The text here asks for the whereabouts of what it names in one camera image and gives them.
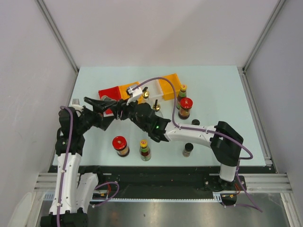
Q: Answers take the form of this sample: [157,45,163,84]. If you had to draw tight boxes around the red lid jar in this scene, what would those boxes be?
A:
[178,97,193,119]
[112,136,130,157]

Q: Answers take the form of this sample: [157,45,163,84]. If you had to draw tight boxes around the front red lid jar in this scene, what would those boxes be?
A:
[112,136,130,157]

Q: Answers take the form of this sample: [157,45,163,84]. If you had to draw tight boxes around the rear green label sauce bottle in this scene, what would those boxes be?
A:
[176,84,187,109]

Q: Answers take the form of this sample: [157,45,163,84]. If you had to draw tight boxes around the front glass oil bottle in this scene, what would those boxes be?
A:
[152,99,163,117]

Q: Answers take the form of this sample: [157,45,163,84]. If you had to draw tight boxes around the rear red lid jar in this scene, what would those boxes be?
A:
[178,97,193,119]

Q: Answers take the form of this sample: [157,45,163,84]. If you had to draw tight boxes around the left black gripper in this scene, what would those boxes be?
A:
[76,97,116,133]

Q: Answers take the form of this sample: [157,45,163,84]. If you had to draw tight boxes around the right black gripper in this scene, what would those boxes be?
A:
[110,96,148,131]

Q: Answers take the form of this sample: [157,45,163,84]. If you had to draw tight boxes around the black lid spice jar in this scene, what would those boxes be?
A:
[182,143,194,157]
[191,119,200,125]
[100,95,116,104]

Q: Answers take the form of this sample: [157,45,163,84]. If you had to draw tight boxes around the green label sauce bottle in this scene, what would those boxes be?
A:
[139,140,151,161]
[176,84,187,109]

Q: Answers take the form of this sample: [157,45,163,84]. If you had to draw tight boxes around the right yellow plastic bin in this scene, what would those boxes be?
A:
[159,73,181,101]

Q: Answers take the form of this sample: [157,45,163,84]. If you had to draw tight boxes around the yellow plastic bin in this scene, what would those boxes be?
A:
[118,82,143,105]
[159,73,181,101]

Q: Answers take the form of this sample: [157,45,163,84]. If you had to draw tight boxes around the white plastic bin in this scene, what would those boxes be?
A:
[141,79,163,101]

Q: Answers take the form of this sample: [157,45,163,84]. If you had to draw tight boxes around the purple cable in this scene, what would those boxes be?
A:
[134,77,263,212]
[55,105,74,227]

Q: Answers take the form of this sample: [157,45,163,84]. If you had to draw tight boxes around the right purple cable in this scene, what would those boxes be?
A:
[134,77,263,212]

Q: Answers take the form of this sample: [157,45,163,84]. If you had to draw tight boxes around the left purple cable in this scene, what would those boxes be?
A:
[55,105,74,227]

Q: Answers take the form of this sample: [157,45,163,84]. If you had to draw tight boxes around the front green label sauce bottle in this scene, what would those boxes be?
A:
[139,140,151,161]

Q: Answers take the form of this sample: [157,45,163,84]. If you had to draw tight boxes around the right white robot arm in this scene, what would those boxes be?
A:
[111,100,243,190]

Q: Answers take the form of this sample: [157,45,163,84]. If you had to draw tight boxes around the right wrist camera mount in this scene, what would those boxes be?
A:
[126,87,143,105]

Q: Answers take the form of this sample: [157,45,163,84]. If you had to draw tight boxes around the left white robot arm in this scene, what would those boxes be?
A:
[40,96,117,227]

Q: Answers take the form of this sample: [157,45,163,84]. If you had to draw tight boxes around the red plastic bin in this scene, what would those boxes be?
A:
[98,86,121,116]

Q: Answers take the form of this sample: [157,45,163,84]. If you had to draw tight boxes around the left yellow plastic bin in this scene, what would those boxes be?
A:
[118,82,143,105]

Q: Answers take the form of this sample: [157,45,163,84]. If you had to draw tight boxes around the glass oil bottle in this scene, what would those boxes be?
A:
[152,99,163,117]
[142,87,150,99]

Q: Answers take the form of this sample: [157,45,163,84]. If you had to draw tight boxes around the rear glass oil bottle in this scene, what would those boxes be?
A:
[142,87,150,99]

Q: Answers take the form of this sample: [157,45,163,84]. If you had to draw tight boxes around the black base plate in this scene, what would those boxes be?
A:
[78,165,247,201]

